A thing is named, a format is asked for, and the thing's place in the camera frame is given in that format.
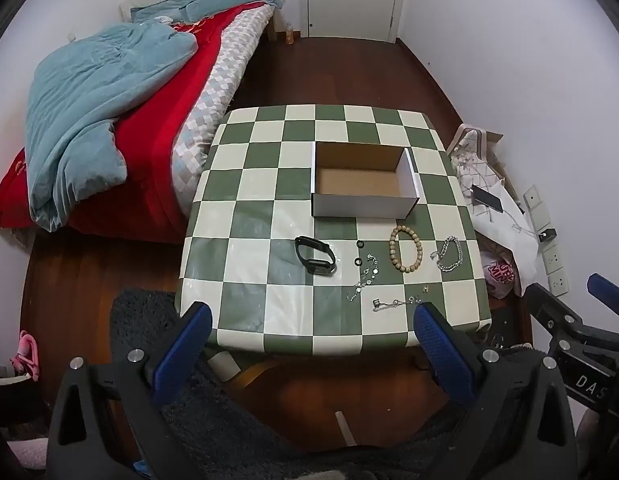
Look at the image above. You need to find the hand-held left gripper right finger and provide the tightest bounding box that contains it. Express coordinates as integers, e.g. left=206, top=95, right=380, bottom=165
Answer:
left=413, top=301, right=579, bottom=480

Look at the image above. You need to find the green checkered tablecloth table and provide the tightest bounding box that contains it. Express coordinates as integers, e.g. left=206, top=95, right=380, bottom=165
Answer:
left=175, top=104, right=493, bottom=356

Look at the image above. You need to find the grey shaggy rug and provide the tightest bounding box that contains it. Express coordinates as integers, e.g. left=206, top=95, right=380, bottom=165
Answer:
left=109, top=287, right=490, bottom=480

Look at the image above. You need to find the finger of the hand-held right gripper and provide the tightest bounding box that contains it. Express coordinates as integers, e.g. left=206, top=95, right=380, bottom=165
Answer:
left=527, top=283, right=619, bottom=357
left=587, top=273, right=619, bottom=311

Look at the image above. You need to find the white wall switch plate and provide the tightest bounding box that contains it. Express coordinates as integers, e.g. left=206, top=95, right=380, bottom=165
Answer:
left=523, top=185, right=551, bottom=227

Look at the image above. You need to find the plastic bag with red print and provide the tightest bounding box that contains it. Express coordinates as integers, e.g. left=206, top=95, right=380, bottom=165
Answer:
left=482, top=255, right=517, bottom=298

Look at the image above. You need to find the silver chain bracelet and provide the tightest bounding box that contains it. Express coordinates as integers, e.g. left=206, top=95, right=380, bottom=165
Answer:
left=430, top=236, right=463, bottom=273

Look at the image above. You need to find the black smart band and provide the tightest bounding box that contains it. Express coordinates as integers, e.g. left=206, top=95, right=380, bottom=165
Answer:
left=294, top=235, right=337, bottom=276

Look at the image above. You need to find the white wall socket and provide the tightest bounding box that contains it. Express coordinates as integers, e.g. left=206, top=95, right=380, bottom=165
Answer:
left=542, top=246, right=570, bottom=296

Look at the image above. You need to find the silver charm bracelet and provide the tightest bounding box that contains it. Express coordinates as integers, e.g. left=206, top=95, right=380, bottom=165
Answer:
left=346, top=254, right=380, bottom=303
left=372, top=296, right=423, bottom=312

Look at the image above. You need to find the white door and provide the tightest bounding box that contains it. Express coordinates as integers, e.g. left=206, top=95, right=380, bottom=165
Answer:
left=300, top=0, right=407, bottom=43

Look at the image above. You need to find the red blanket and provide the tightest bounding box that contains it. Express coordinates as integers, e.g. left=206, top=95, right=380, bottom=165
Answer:
left=0, top=2, right=267, bottom=241

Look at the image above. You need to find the pink slipper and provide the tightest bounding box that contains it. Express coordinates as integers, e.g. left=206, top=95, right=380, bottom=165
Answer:
left=9, top=331, right=40, bottom=381

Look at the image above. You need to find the white quilted bag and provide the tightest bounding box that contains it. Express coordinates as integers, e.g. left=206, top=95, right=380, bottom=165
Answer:
left=447, top=124, right=540, bottom=288

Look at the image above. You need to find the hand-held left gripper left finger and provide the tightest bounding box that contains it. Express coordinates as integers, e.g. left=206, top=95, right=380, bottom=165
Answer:
left=46, top=301, right=213, bottom=480

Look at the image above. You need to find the wooden bead bracelet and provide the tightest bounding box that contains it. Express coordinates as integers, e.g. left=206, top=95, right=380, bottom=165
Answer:
left=389, top=225, right=423, bottom=275

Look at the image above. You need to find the teal blanket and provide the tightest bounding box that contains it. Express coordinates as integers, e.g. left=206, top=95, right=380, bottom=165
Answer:
left=25, top=22, right=199, bottom=232

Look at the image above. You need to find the grey checkered mattress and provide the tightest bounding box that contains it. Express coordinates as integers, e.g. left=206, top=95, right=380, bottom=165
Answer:
left=170, top=7, right=277, bottom=211

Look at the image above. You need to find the cardboard box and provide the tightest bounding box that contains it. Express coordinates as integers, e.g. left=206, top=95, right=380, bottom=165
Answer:
left=311, top=141, right=421, bottom=220

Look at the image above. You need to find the black phone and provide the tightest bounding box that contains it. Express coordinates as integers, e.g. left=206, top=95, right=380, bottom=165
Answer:
left=472, top=185, right=505, bottom=212

